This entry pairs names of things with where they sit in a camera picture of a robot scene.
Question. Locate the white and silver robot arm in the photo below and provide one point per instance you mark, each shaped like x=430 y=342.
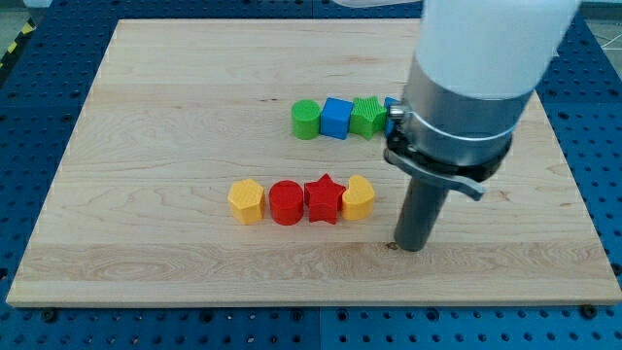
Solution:
x=473 y=71

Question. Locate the red star block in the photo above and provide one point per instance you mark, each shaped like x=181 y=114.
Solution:
x=323 y=199

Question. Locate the red cylinder block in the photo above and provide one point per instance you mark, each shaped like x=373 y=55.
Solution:
x=286 y=202

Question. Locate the yellow heart block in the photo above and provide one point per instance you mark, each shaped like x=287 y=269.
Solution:
x=358 y=199

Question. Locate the blue cube block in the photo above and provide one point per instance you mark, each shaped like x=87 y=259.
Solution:
x=335 y=118

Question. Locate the green cylinder block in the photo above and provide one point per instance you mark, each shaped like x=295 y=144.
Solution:
x=306 y=119

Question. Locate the yellow hexagon block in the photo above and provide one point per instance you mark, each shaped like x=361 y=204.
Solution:
x=246 y=199

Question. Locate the green star block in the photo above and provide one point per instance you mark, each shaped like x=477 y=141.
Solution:
x=367 y=117

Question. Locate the grey cylindrical pointer tool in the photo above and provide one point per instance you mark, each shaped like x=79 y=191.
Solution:
x=420 y=209

